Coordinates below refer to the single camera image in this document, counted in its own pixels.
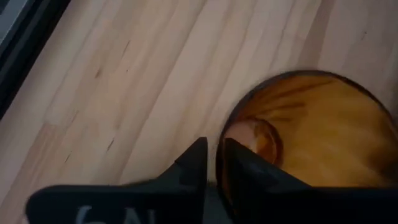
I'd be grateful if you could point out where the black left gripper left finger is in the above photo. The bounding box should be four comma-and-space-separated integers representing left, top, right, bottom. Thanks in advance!
24, 136, 208, 224

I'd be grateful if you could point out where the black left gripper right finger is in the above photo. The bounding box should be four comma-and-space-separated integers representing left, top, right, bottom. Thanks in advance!
224, 138, 398, 224

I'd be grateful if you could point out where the brown wooden bowl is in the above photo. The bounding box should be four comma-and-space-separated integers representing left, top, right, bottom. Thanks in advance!
215, 70, 398, 224

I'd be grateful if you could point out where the black aluminium table frame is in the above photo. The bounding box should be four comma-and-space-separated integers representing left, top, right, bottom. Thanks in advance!
0, 0, 72, 121

